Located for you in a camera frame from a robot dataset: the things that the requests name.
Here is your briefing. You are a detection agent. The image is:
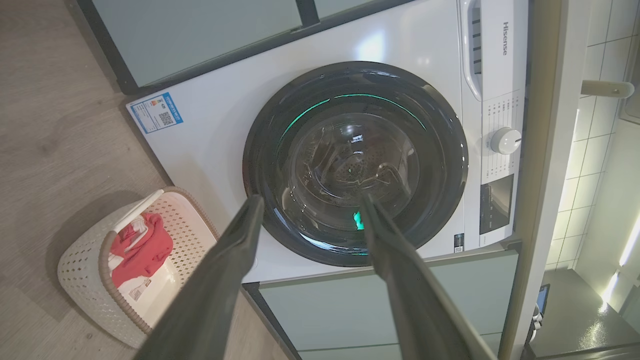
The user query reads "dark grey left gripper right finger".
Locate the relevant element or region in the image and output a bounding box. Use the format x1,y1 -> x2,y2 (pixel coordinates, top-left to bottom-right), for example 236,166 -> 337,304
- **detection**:
359,192 -> 497,360

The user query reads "pale green cabinet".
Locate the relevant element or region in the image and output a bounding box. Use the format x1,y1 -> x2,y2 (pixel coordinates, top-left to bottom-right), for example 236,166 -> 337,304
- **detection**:
242,247 -> 521,360
75,0 -> 416,96

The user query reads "white washer control knob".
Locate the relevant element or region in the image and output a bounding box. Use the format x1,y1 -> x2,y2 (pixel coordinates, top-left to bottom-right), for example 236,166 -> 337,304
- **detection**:
490,127 -> 522,155

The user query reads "white front-load washing machine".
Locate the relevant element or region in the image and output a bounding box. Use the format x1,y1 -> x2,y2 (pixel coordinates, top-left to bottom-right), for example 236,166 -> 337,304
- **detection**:
126,0 -> 530,283

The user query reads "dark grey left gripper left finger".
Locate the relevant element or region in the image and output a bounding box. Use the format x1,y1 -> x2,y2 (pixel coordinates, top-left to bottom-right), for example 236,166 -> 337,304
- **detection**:
134,195 -> 265,360

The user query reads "beige cylindrical handle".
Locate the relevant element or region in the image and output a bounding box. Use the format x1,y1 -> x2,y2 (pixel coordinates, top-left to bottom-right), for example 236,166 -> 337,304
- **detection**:
581,80 -> 635,99

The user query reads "blue energy label sticker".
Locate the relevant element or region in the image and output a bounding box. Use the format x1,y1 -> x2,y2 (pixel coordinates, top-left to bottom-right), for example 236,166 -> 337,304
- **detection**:
129,92 -> 184,135

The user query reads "white detergent drawer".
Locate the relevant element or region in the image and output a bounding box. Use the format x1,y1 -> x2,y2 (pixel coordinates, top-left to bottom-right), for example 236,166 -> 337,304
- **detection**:
459,0 -> 528,101

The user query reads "washing machine display panel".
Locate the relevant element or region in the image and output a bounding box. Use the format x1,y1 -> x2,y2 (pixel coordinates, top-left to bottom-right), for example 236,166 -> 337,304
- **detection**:
479,174 -> 515,236

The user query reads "washing machine glass door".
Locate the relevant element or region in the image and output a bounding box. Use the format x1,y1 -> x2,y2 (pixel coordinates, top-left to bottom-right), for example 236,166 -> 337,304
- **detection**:
242,61 -> 469,267

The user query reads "cream perforated laundry basket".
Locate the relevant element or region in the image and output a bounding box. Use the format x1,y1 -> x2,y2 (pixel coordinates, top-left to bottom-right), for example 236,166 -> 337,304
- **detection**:
57,186 -> 221,349

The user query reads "paper product label sticker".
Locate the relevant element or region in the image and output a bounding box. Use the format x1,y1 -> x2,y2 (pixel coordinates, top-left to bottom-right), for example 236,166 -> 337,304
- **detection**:
127,279 -> 152,302

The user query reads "red garment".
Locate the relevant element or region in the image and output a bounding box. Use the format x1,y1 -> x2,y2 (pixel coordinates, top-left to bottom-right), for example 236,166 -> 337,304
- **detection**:
109,212 -> 174,288

